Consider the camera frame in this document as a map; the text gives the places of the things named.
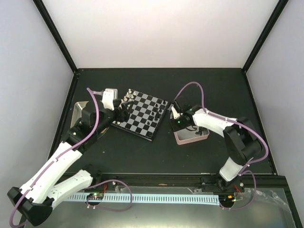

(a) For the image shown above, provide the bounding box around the pink metal tin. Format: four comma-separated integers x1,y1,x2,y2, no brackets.
170,113,209,145

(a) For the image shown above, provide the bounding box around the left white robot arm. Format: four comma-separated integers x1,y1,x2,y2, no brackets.
7,99,133,227

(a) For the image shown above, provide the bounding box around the small green circuit board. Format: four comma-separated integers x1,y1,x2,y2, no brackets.
87,193,104,200

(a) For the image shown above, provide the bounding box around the right black frame post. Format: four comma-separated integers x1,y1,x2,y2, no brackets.
242,0,289,73

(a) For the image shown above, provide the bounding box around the black frame post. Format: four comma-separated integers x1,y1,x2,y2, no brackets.
33,0,78,73
242,0,289,73

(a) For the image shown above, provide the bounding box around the purple cable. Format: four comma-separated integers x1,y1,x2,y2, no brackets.
9,87,133,226
174,82,269,211

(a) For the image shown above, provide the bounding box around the black and silver chessboard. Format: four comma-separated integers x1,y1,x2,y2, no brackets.
112,89,170,141

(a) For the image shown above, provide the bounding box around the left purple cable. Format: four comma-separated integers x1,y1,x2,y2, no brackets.
9,87,133,226

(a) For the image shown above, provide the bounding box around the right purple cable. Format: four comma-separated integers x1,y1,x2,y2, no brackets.
174,82,269,211

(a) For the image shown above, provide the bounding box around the light blue cable duct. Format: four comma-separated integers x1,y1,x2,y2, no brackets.
65,192,220,206

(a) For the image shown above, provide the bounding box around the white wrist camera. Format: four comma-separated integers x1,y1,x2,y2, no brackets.
102,88,118,111
171,105,180,120

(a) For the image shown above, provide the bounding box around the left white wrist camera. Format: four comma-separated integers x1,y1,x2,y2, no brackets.
102,88,118,111

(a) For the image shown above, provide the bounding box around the gold metal tin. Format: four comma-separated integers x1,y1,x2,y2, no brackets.
71,101,110,133

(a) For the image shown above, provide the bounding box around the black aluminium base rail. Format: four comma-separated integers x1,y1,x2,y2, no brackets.
71,172,288,190

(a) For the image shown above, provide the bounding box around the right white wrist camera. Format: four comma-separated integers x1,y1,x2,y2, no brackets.
171,105,180,120

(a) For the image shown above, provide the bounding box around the left black frame post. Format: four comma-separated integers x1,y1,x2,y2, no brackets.
33,0,78,73

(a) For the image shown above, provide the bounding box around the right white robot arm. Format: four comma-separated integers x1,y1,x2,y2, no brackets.
169,97,269,191

